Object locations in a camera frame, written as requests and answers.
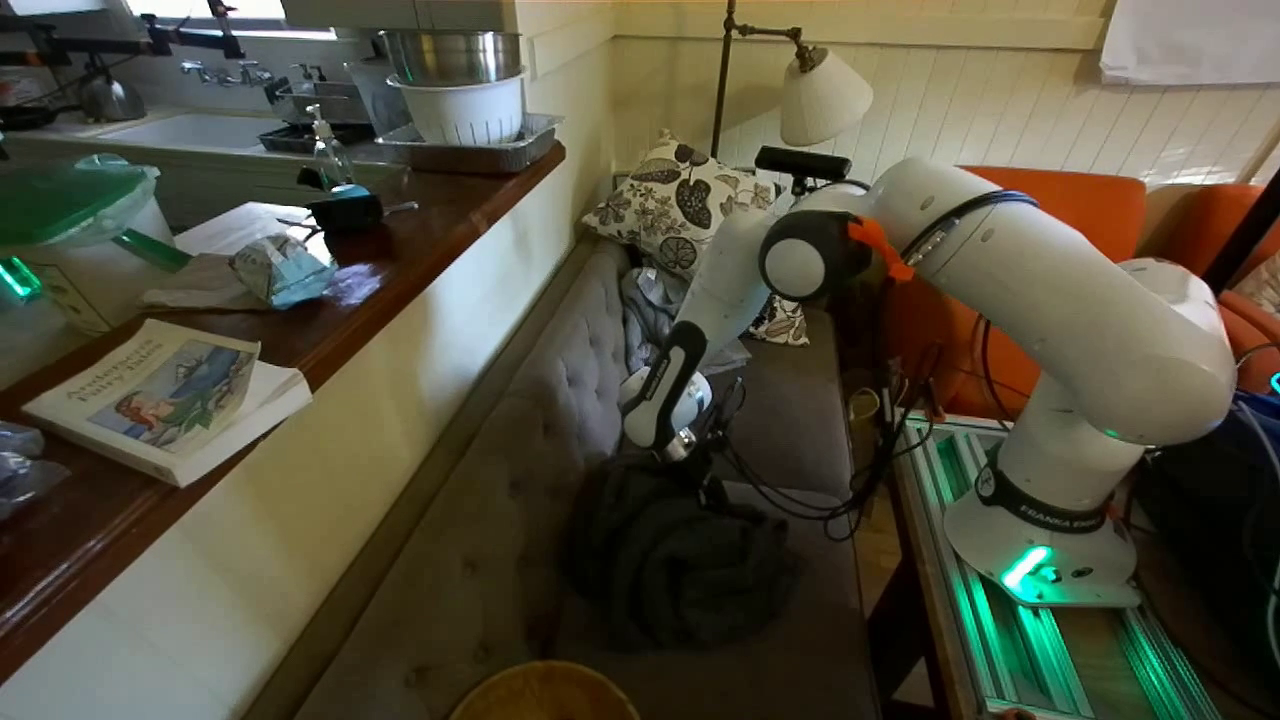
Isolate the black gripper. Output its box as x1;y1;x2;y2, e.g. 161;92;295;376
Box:
661;421;737;476

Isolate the dark grey knitted blanket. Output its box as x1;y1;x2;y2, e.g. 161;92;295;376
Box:
566;451;804;660

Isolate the pale blue-grey cloth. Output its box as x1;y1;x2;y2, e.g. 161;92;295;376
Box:
618;262;697;380

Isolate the small floral pillow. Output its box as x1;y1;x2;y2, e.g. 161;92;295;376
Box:
742;291;816;353

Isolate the large floral pillow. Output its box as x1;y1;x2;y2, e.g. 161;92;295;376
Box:
581;134;794;283

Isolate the grey tufted sofa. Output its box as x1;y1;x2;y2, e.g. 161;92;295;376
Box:
246;237;884;720

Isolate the round wooden bowl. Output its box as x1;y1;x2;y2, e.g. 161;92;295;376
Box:
446;656;644;720

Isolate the dark wooden counter shelf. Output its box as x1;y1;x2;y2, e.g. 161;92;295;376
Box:
0;135;572;685

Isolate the floor lamp with white shade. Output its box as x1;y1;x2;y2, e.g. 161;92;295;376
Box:
707;0;879;160

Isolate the metal baking tray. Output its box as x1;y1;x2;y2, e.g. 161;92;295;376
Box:
373;113;566;180

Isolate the aluminium robot mounting table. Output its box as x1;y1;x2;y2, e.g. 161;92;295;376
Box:
884;414;1280;720

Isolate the white ribbed bowl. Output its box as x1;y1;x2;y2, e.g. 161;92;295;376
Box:
384;69;534;148

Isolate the dark cup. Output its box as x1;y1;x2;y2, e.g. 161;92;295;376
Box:
310;180;401;265

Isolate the orange armchair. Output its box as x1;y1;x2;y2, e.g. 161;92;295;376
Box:
872;160;1280;425

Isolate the blue face mask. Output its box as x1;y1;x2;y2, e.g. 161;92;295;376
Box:
223;231;339;312

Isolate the stainless steel pot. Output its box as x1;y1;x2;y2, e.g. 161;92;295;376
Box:
377;25;527;89

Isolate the white paper sheet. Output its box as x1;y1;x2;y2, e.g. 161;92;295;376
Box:
135;198;338;318

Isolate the black bag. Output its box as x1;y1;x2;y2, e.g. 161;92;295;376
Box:
1134;396;1280;711

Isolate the magazine on counter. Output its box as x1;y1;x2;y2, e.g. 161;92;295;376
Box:
16;318;316;494

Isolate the white hanging cloth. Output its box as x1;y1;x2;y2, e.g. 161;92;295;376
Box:
1095;0;1280;92

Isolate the green-lidded plastic container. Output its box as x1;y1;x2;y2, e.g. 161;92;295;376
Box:
0;148;180;394

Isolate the clear plastic bag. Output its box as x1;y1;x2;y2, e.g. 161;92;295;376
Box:
0;415;73;523

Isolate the black kettle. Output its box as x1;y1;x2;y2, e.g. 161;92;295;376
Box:
77;63;143;123

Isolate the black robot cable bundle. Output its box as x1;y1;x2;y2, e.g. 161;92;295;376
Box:
691;355;938;544

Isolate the orange arm strap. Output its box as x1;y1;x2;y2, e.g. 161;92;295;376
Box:
843;213;922;287

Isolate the black stereo camera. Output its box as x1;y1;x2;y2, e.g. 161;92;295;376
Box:
751;146;855;188

